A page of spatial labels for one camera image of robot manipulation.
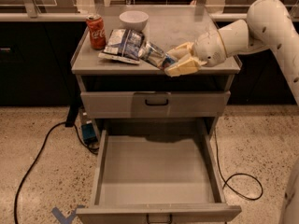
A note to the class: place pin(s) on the silver blue redbull can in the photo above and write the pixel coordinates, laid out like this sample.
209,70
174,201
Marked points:
152,54

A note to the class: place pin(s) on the open grey middle drawer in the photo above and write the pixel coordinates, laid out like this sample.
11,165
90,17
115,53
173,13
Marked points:
156,179

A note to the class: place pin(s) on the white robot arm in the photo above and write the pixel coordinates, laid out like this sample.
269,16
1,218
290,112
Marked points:
268,25

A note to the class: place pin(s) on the blue power adapter box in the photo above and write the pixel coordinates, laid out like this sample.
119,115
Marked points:
88,134

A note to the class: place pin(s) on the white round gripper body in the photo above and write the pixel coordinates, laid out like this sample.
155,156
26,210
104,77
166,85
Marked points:
209,49

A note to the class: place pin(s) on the white bowl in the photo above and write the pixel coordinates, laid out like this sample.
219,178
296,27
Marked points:
134,20

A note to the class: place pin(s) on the blue white chip bag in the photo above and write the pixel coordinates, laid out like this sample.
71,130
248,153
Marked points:
123,46

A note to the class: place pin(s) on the red coca-cola can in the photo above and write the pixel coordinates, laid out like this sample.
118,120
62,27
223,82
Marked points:
95,24

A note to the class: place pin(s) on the dark counter cabinets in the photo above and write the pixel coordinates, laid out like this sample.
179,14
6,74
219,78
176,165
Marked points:
35,68

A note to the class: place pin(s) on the blue tape floor mark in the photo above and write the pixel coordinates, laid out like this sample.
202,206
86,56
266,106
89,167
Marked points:
71,218

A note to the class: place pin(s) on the grey top drawer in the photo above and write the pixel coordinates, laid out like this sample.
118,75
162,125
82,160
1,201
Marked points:
138,104

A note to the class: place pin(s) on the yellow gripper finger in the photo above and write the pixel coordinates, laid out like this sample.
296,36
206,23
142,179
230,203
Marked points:
188,64
181,50

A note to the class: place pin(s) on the grey drawer cabinet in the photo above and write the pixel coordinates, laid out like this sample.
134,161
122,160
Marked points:
168,27

